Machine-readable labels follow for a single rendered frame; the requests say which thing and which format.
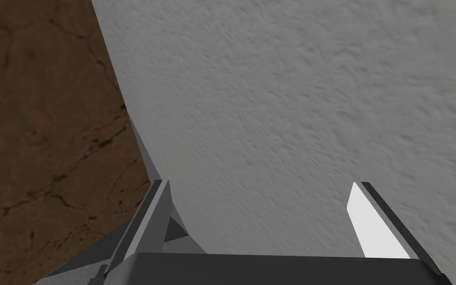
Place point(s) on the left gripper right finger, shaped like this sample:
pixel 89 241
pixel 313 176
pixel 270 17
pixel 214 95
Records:
pixel 374 229

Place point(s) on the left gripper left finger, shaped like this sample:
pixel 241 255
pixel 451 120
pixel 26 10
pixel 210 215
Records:
pixel 151 221

